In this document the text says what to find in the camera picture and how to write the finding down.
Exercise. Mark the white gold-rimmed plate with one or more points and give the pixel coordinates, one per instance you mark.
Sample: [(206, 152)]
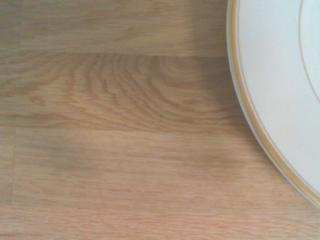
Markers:
[(275, 75)]

